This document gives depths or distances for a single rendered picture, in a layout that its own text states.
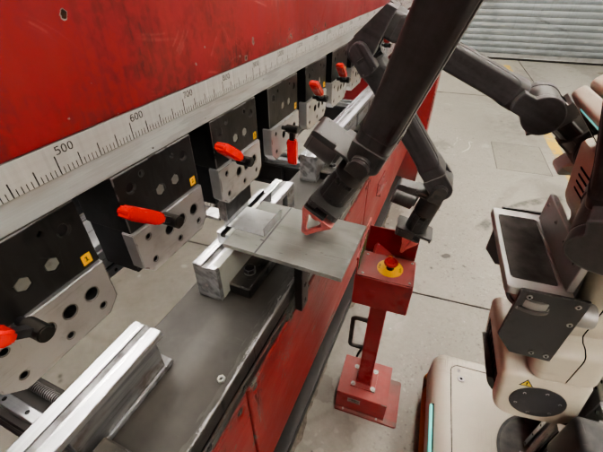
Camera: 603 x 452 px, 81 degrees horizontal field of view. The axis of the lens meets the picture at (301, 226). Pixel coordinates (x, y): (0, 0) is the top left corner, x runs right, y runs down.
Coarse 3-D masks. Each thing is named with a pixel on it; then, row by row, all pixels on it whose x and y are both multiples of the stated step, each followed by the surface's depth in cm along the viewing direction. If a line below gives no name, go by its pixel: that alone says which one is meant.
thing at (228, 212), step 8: (240, 192) 78; (248, 192) 81; (232, 200) 75; (240, 200) 78; (248, 200) 82; (224, 208) 74; (232, 208) 76; (240, 208) 81; (224, 216) 75; (232, 216) 79; (224, 224) 77
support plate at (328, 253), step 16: (256, 208) 84; (272, 208) 84; (288, 208) 84; (288, 224) 79; (336, 224) 79; (352, 224) 79; (240, 240) 75; (256, 240) 75; (272, 240) 75; (288, 240) 75; (304, 240) 75; (320, 240) 75; (336, 240) 75; (352, 240) 75; (272, 256) 71; (288, 256) 71; (304, 256) 71; (320, 256) 71; (336, 256) 71; (352, 256) 71; (320, 272) 67; (336, 272) 67
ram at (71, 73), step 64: (0, 0) 28; (64, 0) 33; (128, 0) 39; (192, 0) 47; (256, 0) 61; (320, 0) 85; (384, 0) 141; (0, 64) 29; (64, 64) 34; (128, 64) 41; (192, 64) 50; (0, 128) 30; (64, 128) 36; (192, 128) 53; (64, 192) 37
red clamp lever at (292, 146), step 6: (282, 126) 80; (288, 126) 80; (294, 126) 79; (288, 132) 80; (294, 132) 79; (294, 138) 81; (288, 144) 82; (294, 144) 82; (288, 150) 83; (294, 150) 82; (288, 156) 84; (294, 156) 83; (288, 162) 85; (294, 162) 84
